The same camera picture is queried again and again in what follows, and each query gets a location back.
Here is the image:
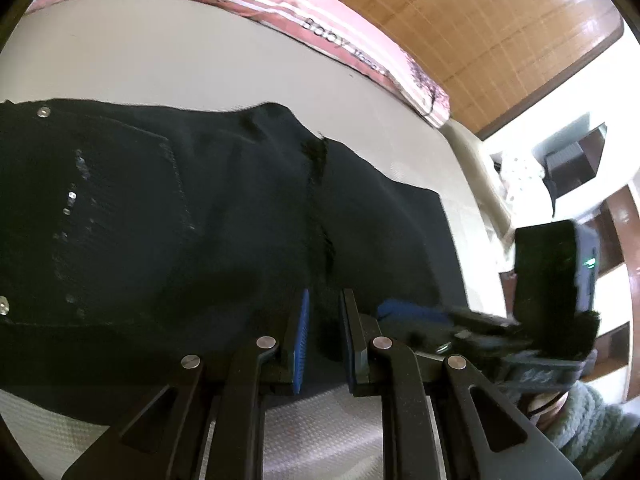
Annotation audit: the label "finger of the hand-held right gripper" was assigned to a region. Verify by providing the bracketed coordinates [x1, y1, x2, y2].
[376, 299, 521, 337]
[407, 329, 532, 362]

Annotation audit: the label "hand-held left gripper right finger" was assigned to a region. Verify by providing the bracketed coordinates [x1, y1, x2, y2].
[340, 287, 584, 480]

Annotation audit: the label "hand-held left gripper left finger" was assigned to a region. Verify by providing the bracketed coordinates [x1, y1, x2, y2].
[62, 288, 314, 480]

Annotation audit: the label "black pants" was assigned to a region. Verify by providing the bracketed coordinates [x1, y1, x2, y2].
[0, 99, 469, 426]

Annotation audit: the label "person's right forearm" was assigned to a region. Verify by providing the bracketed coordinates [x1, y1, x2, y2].
[525, 382, 640, 480]

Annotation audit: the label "white polka-dot cloth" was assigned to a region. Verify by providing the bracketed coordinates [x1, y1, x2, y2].
[492, 152, 548, 216]

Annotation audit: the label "black open box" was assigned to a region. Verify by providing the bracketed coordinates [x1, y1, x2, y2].
[531, 121, 609, 216]

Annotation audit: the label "beige blanket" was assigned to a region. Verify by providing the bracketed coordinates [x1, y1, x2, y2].
[440, 122, 516, 271]

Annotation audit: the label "wooden bamboo headboard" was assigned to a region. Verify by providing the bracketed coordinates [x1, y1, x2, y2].
[75, 0, 626, 138]

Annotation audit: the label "pink striped blanket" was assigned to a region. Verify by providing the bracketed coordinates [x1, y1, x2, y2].
[27, 0, 451, 128]

